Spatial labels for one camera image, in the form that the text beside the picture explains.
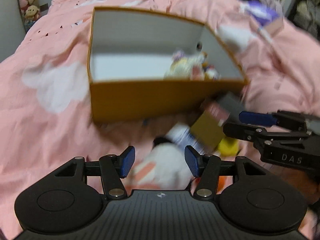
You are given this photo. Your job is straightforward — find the white bottle blue label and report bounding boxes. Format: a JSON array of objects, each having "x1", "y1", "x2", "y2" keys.
[{"x1": 164, "y1": 122, "x2": 212, "y2": 155}]

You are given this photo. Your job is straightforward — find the white black-eared plush dog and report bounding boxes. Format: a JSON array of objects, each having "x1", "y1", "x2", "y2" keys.
[{"x1": 130, "y1": 137, "x2": 193, "y2": 190}]

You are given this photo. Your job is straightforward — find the gold olive box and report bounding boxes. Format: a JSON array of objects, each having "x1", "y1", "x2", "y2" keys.
[{"x1": 190, "y1": 112, "x2": 225, "y2": 150}]

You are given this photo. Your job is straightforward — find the yellow tape measure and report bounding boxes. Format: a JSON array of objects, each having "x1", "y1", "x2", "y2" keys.
[{"x1": 217, "y1": 137, "x2": 240, "y2": 157}]

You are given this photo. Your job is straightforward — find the photo card box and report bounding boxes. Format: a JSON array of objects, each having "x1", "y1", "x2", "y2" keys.
[{"x1": 204, "y1": 101, "x2": 230, "y2": 127}]

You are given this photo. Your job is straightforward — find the blue orange tag duck plush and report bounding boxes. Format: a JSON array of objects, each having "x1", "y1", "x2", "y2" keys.
[{"x1": 190, "y1": 52, "x2": 220, "y2": 80}]

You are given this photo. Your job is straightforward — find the crochet white bunny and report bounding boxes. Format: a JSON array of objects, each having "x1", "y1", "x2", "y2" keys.
[{"x1": 164, "y1": 50, "x2": 203, "y2": 79}]

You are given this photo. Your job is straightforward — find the dark grey box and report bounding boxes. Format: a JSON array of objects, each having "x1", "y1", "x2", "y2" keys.
[{"x1": 217, "y1": 92, "x2": 246, "y2": 122}]

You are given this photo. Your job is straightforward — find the pink duvet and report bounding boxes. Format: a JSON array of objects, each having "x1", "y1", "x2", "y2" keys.
[{"x1": 1, "y1": 0, "x2": 319, "y2": 239}]

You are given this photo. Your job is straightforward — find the orange cardboard box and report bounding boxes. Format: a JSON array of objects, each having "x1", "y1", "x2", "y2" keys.
[{"x1": 87, "y1": 7, "x2": 248, "y2": 124}]

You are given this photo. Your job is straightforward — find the purple tissue pack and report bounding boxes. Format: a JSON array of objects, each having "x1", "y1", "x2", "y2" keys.
[{"x1": 240, "y1": 1, "x2": 284, "y2": 36}]

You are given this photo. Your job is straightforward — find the plush toy storage tube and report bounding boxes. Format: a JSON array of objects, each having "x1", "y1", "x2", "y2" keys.
[{"x1": 18, "y1": 0, "x2": 41, "y2": 32}]

